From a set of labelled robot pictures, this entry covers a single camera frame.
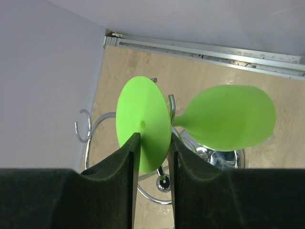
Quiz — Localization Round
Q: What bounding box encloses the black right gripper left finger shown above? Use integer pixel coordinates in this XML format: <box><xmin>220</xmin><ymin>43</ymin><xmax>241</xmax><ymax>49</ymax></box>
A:
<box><xmin>0</xmin><ymin>133</ymin><xmax>141</xmax><ymax>229</ymax></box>

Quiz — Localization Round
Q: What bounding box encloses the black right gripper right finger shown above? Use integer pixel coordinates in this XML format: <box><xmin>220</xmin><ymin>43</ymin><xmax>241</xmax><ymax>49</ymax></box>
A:
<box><xmin>168</xmin><ymin>135</ymin><xmax>305</xmax><ymax>229</ymax></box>

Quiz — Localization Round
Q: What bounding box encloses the chrome wire glass rack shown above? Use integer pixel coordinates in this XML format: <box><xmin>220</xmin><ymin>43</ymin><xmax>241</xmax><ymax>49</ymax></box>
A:
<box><xmin>74</xmin><ymin>77</ymin><xmax>246</xmax><ymax>206</ymax></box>

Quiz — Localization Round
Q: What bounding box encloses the aluminium rail frame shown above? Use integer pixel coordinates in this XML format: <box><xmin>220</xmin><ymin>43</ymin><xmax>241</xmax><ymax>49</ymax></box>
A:
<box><xmin>104</xmin><ymin>32</ymin><xmax>305</xmax><ymax>80</ymax></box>

